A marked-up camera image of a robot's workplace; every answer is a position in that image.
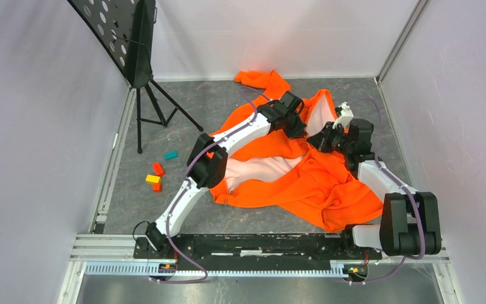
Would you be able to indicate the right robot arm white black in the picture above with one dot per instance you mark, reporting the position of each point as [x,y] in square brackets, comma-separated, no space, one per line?
[409,224]

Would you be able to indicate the orange jacket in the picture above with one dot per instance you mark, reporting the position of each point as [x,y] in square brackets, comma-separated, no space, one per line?
[274,170]

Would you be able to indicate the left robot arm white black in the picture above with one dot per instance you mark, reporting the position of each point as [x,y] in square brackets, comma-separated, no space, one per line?
[207,163]

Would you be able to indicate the black music stand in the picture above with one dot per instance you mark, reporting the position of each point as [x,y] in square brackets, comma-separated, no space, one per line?
[125,30]

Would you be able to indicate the red block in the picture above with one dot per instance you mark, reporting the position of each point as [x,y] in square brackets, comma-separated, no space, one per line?
[158,169]

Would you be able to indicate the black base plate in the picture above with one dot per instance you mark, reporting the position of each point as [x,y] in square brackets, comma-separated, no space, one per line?
[255,252]

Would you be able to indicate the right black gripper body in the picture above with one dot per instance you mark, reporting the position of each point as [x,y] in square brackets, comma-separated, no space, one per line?
[340,143]

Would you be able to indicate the yellow block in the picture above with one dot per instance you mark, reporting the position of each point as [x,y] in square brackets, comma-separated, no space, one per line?
[153,179]

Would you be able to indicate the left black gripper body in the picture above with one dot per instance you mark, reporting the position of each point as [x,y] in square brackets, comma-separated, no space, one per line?
[290,119]

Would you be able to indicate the small orange block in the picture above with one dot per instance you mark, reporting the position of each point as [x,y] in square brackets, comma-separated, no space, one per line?
[157,187]

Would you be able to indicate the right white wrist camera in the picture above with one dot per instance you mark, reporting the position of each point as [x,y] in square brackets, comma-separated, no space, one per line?
[344,115]

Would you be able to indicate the aluminium frame rail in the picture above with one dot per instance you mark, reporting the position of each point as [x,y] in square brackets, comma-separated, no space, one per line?
[113,254]

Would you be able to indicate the teal block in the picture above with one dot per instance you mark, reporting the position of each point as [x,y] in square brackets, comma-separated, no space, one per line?
[170,155]

